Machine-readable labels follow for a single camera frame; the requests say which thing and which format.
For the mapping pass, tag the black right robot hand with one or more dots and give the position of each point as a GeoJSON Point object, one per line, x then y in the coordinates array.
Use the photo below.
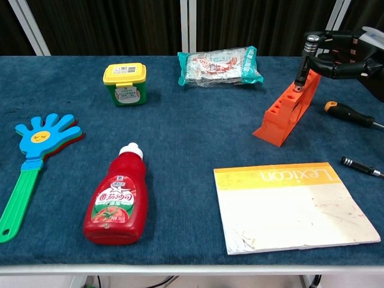
{"type": "Point", "coordinates": [345, 70]}

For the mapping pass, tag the orange-capped black screwdriver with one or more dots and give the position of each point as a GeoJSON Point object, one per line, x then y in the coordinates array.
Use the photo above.
{"type": "Point", "coordinates": [345, 111]}

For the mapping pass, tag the silver-capped black screwdriver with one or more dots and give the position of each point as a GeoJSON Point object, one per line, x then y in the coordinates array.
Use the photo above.
{"type": "Point", "coordinates": [301, 76]}

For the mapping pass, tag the small black precision screwdriver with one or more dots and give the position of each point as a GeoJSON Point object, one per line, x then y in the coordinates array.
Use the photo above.
{"type": "Point", "coordinates": [357, 164]}

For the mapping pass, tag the blue hand clapper toy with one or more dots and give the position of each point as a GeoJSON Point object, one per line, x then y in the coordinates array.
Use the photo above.
{"type": "Point", "coordinates": [45, 135]}

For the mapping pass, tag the teal snack packet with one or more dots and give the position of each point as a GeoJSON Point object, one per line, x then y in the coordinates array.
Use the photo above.
{"type": "Point", "coordinates": [216, 67]}

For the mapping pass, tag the yellow white Lexicon book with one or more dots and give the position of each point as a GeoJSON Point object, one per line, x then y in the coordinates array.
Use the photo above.
{"type": "Point", "coordinates": [288, 210]}

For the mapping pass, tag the blue table cloth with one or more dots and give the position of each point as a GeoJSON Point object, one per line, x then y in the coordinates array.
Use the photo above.
{"type": "Point", "coordinates": [186, 135]}

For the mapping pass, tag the white table leg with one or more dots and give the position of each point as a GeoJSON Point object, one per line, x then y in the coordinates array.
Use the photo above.
{"type": "Point", "coordinates": [306, 282]}
{"type": "Point", "coordinates": [79, 282]}

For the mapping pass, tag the yellow-lidded green container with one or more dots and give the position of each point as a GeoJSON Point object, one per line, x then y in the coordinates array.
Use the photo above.
{"type": "Point", "coordinates": [126, 90]}

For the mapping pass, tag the black pleated curtain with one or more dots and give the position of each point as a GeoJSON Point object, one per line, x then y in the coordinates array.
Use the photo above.
{"type": "Point", "coordinates": [120, 27]}

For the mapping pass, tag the red ketchup bottle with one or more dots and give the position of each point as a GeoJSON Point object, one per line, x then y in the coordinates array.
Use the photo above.
{"type": "Point", "coordinates": [117, 204]}

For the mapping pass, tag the white metal frame post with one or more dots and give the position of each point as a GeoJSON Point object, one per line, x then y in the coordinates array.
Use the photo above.
{"type": "Point", "coordinates": [338, 13]}
{"type": "Point", "coordinates": [30, 27]}
{"type": "Point", "coordinates": [188, 27]}

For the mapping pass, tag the orange tool holder rack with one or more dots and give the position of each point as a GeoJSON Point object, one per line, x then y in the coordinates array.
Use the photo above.
{"type": "Point", "coordinates": [279, 126]}

